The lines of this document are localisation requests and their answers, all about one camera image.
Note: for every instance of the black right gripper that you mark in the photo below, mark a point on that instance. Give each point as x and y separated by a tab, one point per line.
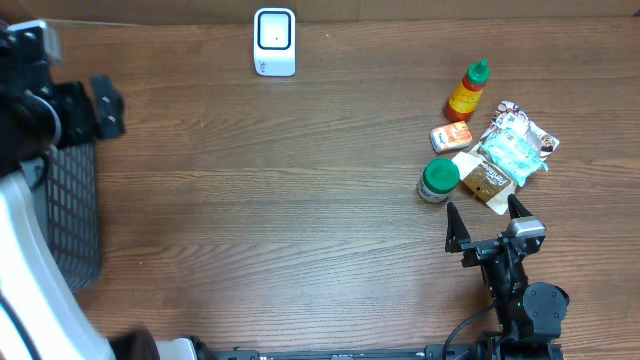
459	239

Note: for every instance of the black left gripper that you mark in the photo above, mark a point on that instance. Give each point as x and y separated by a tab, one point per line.
81	105

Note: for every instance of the clear snack bag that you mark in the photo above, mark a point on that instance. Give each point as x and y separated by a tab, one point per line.
487	181

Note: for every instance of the green cap white jar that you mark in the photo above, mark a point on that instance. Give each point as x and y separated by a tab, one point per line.
439	178

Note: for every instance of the teal wipes pack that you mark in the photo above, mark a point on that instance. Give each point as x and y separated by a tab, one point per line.
513	155

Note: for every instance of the small orange box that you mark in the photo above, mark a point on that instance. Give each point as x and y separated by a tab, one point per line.
450	137

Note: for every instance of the green cap hot sauce bottle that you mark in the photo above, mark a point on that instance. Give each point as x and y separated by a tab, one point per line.
464	100

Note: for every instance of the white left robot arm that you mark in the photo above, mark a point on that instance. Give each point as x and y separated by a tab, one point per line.
40	316

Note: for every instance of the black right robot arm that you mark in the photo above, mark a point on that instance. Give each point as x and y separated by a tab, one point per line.
529	314

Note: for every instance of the white barcode scanner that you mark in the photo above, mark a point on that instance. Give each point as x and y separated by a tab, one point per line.
274	45

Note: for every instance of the dark grey mesh basket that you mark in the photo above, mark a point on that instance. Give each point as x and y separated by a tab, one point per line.
65	198

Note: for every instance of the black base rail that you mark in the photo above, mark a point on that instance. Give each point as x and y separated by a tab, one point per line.
430	352

